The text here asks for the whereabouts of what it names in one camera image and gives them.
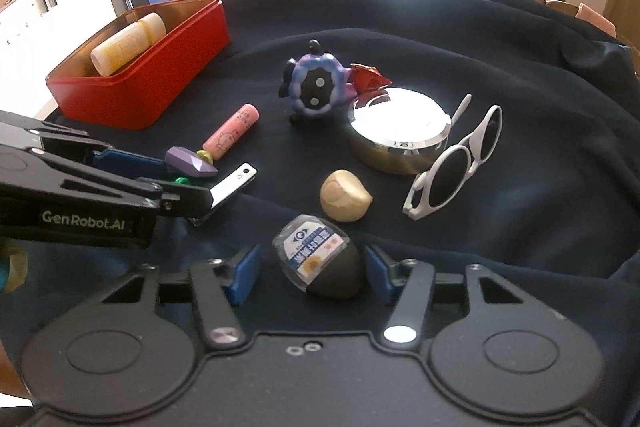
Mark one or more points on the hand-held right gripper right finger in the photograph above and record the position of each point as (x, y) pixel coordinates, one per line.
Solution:
(379, 274)

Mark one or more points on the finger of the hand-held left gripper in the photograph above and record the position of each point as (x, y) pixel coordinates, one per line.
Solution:
(100, 184)
(130, 162)

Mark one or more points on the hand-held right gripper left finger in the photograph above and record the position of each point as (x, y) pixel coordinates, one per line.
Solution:
(244, 274)

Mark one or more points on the black egg sponge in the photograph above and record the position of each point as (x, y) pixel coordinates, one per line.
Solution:
(320, 257)

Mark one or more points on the purple gem bead toy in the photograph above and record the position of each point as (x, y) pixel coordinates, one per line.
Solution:
(192, 161)

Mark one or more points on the silver nail clipper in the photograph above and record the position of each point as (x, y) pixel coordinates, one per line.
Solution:
(232, 184)

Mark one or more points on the red plastic box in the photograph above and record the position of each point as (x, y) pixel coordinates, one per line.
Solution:
(165, 57)

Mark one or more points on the white round sunglasses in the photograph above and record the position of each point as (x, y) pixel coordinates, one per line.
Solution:
(452, 169)

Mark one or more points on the purple round toy figure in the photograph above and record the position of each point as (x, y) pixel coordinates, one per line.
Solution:
(314, 87)

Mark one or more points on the person's left hand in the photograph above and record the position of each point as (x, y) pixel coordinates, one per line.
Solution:
(6, 272)

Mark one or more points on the beige shell shaped object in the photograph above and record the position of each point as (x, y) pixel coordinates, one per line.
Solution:
(345, 197)

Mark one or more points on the pink lip balm tube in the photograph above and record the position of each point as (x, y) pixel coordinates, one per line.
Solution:
(231, 132)

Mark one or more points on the yellow plastic bottle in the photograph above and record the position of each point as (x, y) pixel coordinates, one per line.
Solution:
(122, 47)

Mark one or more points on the round shiny metal tin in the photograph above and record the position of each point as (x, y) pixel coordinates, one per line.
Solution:
(395, 127)

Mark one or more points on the white cabinet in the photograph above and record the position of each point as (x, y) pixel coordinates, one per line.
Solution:
(55, 22)

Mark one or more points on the red foil candy wrapper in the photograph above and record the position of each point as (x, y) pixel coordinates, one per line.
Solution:
(369, 79)

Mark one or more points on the dark navy cloth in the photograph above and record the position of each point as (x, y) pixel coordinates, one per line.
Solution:
(500, 82)

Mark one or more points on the chair with pink cushion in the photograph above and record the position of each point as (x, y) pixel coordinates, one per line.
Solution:
(585, 14)

